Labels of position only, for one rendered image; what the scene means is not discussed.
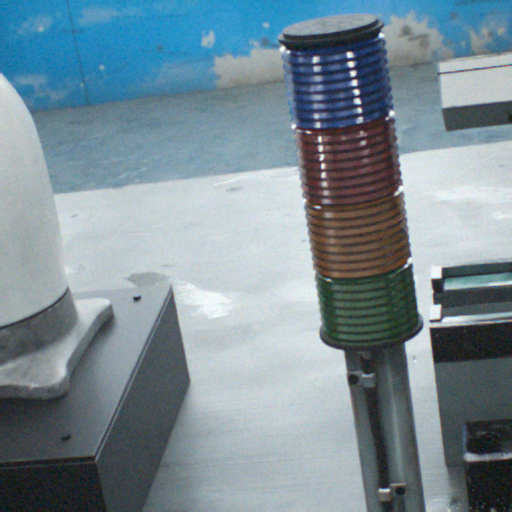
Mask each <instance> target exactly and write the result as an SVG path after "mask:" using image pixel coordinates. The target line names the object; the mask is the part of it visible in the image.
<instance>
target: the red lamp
mask: <svg viewBox="0 0 512 512"><path fill-rule="evenodd" d="M394 114H395V110H394V109H393V110H392V111H391V112H390V113H388V114H387V115H385V116H383V117H381V118H379V119H376V120H374V121H369V122H366V123H362V125H357V126H351V127H345V128H337V129H320V130H318V129H305V128H300V127H297V126H295V125H293V123H292V128H293V130H294V131H293V136H294V138H295V140H294V145H295V147H296V150H295V153H296V155H297V160H296V161H297V163H298V171H299V173H300V174H299V180H300V181H301V184H300V188H301V189H302V192H301V196H302V198H303V199H306V200H308V201H310V202H312V203H315V204H322V205H349V204H357V203H363V202H368V201H373V200H376V199H380V198H382V197H385V196H387V195H390V194H392V192H394V191H395V190H397V189H398V188H399V187H400V186H401V185H402V183H403V180H402V178H401V174H402V171H401V169H400V166H401V163H400V161H399V157H400V154H399V152H398V149H399V145H398V144H397V140H398V136H397V135H396V131H397V128H396V126H395V122H396V119H395V117H394Z"/></svg>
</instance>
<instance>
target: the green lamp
mask: <svg viewBox="0 0 512 512"><path fill-rule="evenodd" d="M412 259H413V257H412V256H411V258H410V259H409V260H408V261H406V263H404V264H403V265H402V266H400V267H399V268H397V269H395V270H392V271H390V272H386V273H382V274H379V275H374V276H368V277H360V278H336V277H330V276H326V275H323V274H320V273H318V272H316V271H315V270H314V269H313V272H314V274H315V275H314V280H315V282H316V284H315V288H316V290H317V292H316V295H317V298H318V302H317V303H318V305H319V313H320V321H322V328H323V330H324V335H325V336H326V337H327V338H328V339H330V340H332V341H334V342H337V343H342V344H349V345H368V344H377V343H382V342H387V341H391V340H395V339H398V338H400V337H402V336H404V335H407V334H409V333H411V332H412V330H413V329H414V328H415V327H416V326H417V324H418V322H419V319H418V318H419V311H418V304H417V295H416V287H415V280H414V271H413V267H414V266H413V263H412Z"/></svg>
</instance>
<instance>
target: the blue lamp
mask: <svg viewBox="0 0 512 512"><path fill-rule="evenodd" d="M384 36H385V32H384V31H382V30H380V32H379V34H377V35H376V36H374V37H370V38H368V40H365V41H361V42H358V43H352V44H348V45H343V46H336V47H329V48H320V49H290V48H286V47H285V46H284V45H282V46H281V47H280V51H281V52H282V57H281V60H282V61H283V66H282V68H283V70H284V71H285V72H284V79H285V80H286V82H285V87H286V88H288V93H286V96H288V97H289V102H288V103H289V105H290V108H291V109H290V114H291V116H292V118H291V122H292V123H293V125H295V126H297V127H300V128H305V129H318V130H320V129H337V128H345V127H351V126H357V125H362V123H366V122H369V121H374V120H376V119H379V118H381V117H383V116H385V115H387V114H388V113H390V112H391V111H392V110H393V109H394V104H393V102H392V101H393V96H392V94H391V92H392V86H391V85H390V82H391V78H390V76H388V74H390V68H388V67H387V64H388V60H387V58H386V54H387V50H386V49H385V45H386V42H385V40H384Z"/></svg>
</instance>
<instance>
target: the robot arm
mask: <svg viewBox="0 0 512 512"><path fill-rule="evenodd" d="M112 317H113V309H112V304H111V302H110V301H109V300H108V299H104V298H94V299H85V300H73V298H72V294H71V291H70V288H69V285H68V280H67V274H66V268H65V258H63V248H62V239H61V233H60V226H59V220H58V215H57V209H56V204H55V199H54V194H53V189H52V184H51V180H50V175H49V171H48V167H46V163H45V158H44V155H43V151H42V147H41V144H40V139H39V136H38V133H37V130H36V127H35V123H34V120H33V118H32V116H31V114H29V112H28V110H27V109H26V106H25V104H24V102H23V101H22V99H21V98H20V96H19V95H18V93H17V92H16V89H15V88H14V87H12V86H11V84H10V83H9V82H8V81H7V80H6V78H5V77H4V76H3V75H2V74H1V72H0V400H6V398H27V400H36V401H48V400H53V398H56V397H59V396H61V395H63V394H65V393H67V392H68V390H69V388H70V383H69V379H70V376H71V374H72V372H73V370H74V369H75V367H76V366H77V363H78V361H79V360H80V358H82V356H83V355H84V353H85V352H86V350H87V347H88V346H89V344H90V343H91V341H92V339H93V338H94V336H95V334H96V333H97V330H99V329H100V328H101V327H102V326H103V325H104V324H105V323H106V322H108V321H109V320H110V319H111V318H112Z"/></svg>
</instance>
